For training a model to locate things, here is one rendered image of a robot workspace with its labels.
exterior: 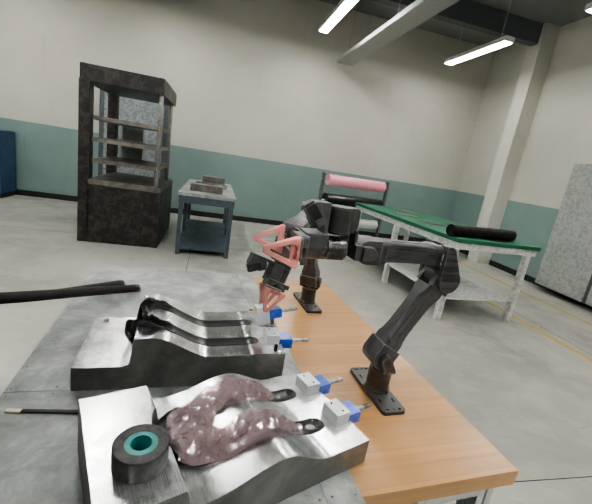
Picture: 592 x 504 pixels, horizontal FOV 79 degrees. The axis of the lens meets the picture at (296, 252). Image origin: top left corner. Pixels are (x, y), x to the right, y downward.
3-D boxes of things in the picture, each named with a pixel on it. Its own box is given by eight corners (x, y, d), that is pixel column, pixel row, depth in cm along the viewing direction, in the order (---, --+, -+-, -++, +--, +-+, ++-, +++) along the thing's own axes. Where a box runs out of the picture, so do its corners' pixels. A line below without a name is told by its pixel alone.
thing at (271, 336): (304, 343, 108) (307, 327, 106) (309, 352, 103) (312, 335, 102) (261, 344, 103) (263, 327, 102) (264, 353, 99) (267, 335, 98)
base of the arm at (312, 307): (310, 295, 144) (326, 295, 146) (295, 277, 162) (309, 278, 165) (306, 313, 146) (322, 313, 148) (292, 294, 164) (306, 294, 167)
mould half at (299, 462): (296, 389, 96) (303, 352, 93) (364, 461, 76) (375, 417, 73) (77, 449, 68) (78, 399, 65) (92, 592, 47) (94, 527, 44)
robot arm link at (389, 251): (362, 240, 81) (469, 249, 91) (345, 231, 90) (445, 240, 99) (352, 291, 84) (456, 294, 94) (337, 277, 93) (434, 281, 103)
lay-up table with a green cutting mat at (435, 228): (401, 260, 630) (415, 202, 606) (515, 323, 409) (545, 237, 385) (342, 255, 596) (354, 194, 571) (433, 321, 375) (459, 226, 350)
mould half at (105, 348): (262, 335, 122) (267, 298, 118) (280, 382, 98) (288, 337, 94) (96, 335, 106) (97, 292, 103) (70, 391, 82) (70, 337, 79)
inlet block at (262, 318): (295, 314, 117) (293, 298, 116) (300, 318, 112) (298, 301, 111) (255, 321, 113) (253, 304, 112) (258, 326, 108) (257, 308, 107)
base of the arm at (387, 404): (389, 389, 89) (413, 387, 92) (354, 347, 108) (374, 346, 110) (382, 416, 91) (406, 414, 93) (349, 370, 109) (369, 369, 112)
